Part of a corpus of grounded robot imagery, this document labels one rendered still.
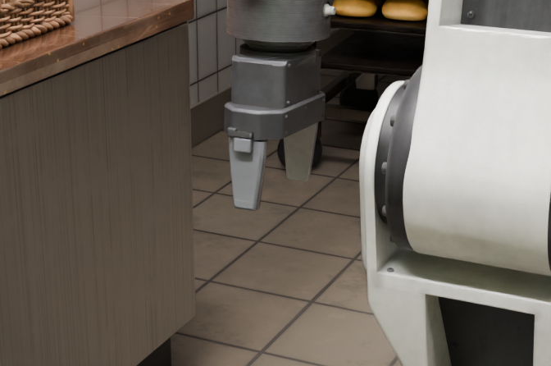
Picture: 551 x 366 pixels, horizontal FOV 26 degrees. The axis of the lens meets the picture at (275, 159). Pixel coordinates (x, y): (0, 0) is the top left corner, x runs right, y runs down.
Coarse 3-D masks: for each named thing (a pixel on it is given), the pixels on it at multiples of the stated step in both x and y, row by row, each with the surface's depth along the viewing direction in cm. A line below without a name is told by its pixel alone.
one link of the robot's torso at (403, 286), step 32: (384, 96) 88; (384, 224) 91; (384, 256) 92; (416, 256) 94; (384, 288) 91; (416, 288) 90; (448, 288) 89; (480, 288) 88; (512, 288) 88; (544, 288) 88; (384, 320) 92; (416, 320) 91; (448, 320) 95; (480, 320) 93; (512, 320) 92; (544, 320) 86; (416, 352) 93; (448, 352) 98; (480, 352) 97; (512, 352) 95; (544, 352) 87
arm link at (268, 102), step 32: (256, 0) 97; (288, 0) 96; (320, 0) 98; (256, 32) 97; (288, 32) 97; (320, 32) 98; (256, 64) 98; (288, 64) 98; (320, 64) 104; (256, 96) 99; (288, 96) 99; (320, 96) 105; (224, 128) 100; (256, 128) 97; (288, 128) 99
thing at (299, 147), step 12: (300, 132) 108; (312, 132) 107; (288, 144) 109; (300, 144) 108; (312, 144) 108; (288, 156) 109; (300, 156) 108; (312, 156) 109; (288, 168) 109; (300, 168) 109; (300, 180) 109
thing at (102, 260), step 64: (128, 0) 161; (192, 0) 163; (0, 64) 129; (64, 64) 137; (128, 64) 151; (0, 128) 129; (64, 128) 140; (128, 128) 153; (0, 192) 130; (64, 192) 142; (128, 192) 155; (192, 192) 172; (0, 256) 132; (64, 256) 144; (128, 256) 158; (192, 256) 174; (0, 320) 134; (64, 320) 146; (128, 320) 160
